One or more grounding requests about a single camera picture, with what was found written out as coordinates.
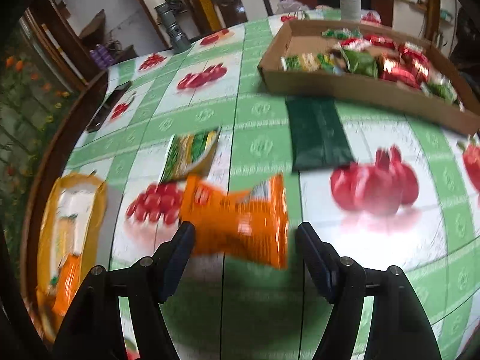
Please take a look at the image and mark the green yellow snack packet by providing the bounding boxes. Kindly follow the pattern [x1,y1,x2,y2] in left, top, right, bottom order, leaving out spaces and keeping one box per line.
[160,127,221,183]

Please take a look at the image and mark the orange packet in tray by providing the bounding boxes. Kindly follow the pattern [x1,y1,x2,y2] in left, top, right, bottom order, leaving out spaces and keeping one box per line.
[53,254,80,316]

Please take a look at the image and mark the green snack packet in box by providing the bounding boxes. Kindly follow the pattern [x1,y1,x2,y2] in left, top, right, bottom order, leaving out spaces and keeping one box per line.
[341,49,378,79]

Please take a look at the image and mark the green fruit pattern tablecloth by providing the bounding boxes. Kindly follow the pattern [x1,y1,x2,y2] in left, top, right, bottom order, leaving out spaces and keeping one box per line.
[59,10,480,360]

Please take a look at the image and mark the dark green snack packet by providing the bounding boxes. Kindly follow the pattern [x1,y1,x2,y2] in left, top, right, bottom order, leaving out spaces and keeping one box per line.
[286,96,355,172]

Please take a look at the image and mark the white plastic bags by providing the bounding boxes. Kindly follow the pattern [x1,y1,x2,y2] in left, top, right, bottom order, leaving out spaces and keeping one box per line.
[275,0,310,15]

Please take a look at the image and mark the black smartphone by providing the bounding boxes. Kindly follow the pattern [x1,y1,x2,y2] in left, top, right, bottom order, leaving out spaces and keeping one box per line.
[86,80,132,133]

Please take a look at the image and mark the brown cardboard snack tray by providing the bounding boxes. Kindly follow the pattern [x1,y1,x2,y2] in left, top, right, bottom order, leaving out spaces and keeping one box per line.
[258,19,479,135]

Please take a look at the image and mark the yellow rimmed white tray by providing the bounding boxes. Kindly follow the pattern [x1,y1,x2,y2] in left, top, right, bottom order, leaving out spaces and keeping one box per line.
[36,172,107,343]

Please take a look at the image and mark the purple bottles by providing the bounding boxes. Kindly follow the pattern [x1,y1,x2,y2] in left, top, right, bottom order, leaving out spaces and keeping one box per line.
[89,44,115,70]

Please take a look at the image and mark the red snack packets pile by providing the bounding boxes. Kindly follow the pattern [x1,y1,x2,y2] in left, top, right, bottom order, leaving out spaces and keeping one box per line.
[338,33,431,89]

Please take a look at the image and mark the flower wall painting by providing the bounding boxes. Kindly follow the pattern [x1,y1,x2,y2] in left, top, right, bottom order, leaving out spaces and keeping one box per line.
[0,29,80,271]

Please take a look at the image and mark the orange snack packet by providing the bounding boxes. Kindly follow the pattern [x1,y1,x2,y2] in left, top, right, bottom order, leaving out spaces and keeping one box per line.
[180,174,289,269]

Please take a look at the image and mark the grey metal flashlight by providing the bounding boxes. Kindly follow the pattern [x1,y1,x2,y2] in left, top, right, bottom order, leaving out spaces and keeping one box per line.
[155,2,191,55]

